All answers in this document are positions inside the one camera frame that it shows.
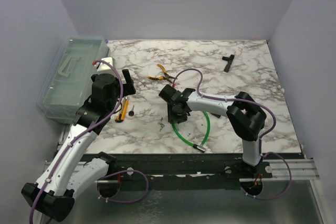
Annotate small silver key bunch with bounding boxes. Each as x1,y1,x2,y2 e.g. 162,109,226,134
157,118,165,132

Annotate green cable lock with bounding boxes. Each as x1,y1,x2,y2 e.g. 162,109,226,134
171,111,211,153

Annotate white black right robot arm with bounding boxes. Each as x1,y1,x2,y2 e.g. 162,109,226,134
159,84,267,178

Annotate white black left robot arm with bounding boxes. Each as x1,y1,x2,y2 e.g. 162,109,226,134
22,69,136,223

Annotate black head key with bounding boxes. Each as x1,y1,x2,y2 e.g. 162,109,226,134
128,106,134,116

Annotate yellow utility knife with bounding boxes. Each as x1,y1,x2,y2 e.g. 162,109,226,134
115,97,129,123

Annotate black padlock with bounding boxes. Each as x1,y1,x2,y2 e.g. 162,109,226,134
211,113,221,119

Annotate clear plastic storage box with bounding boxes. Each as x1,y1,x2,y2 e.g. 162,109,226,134
37,36,110,124

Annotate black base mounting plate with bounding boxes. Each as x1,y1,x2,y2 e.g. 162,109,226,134
109,154,272,191

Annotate black T-shaped tool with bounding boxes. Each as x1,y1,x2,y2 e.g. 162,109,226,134
222,55,235,73

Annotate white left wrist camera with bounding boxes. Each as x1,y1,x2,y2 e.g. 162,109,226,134
94,56,116,74

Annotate yellow handled pliers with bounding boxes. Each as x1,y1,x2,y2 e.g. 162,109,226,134
148,63,177,83

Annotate aluminium rail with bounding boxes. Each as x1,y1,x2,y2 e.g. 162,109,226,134
46,153,319,183

